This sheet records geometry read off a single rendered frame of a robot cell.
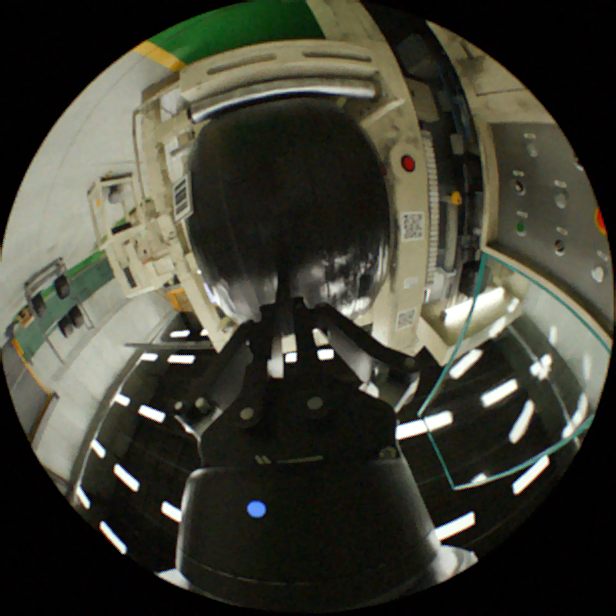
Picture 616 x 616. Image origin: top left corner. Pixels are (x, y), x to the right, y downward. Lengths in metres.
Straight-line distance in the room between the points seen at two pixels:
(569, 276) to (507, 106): 0.37
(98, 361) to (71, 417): 3.45
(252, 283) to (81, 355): 11.14
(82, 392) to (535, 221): 11.92
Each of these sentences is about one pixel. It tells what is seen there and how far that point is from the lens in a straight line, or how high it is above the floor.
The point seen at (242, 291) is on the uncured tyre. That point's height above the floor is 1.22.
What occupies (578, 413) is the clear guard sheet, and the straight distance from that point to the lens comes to 0.63.
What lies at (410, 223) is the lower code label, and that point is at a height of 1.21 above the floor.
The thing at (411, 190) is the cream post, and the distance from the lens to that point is 0.50.
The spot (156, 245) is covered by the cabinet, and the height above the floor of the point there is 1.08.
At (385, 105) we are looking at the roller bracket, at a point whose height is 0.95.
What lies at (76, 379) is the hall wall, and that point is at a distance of 11.29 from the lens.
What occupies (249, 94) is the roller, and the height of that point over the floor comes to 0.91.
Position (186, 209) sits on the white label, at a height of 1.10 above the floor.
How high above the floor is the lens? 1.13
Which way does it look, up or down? 32 degrees up
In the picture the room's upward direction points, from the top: 168 degrees clockwise
